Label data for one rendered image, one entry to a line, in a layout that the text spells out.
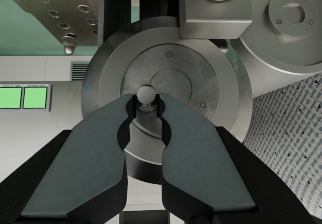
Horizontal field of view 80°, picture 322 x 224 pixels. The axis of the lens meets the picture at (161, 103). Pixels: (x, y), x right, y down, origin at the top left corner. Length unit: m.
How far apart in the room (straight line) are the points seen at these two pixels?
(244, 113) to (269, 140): 0.19
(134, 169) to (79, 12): 0.37
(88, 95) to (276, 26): 0.18
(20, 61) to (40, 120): 3.06
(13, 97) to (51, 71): 2.75
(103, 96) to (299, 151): 0.25
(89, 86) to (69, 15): 0.33
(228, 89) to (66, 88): 0.44
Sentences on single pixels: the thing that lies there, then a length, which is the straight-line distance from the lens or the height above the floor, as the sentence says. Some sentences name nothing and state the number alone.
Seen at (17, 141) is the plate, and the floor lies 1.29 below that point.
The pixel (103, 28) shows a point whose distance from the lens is 0.20.
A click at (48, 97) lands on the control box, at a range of 0.55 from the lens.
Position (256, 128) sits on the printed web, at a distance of 0.40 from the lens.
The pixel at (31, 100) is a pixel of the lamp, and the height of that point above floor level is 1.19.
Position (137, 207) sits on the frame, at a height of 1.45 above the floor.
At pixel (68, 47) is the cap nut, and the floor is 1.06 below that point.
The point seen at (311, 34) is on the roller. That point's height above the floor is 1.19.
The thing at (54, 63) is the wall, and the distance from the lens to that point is 3.35.
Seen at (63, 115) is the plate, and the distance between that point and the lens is 0.54.
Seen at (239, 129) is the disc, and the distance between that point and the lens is 0.18.
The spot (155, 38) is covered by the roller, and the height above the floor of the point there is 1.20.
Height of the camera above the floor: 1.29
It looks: 10 degrees down
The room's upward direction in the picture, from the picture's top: 179 degrees clockwise
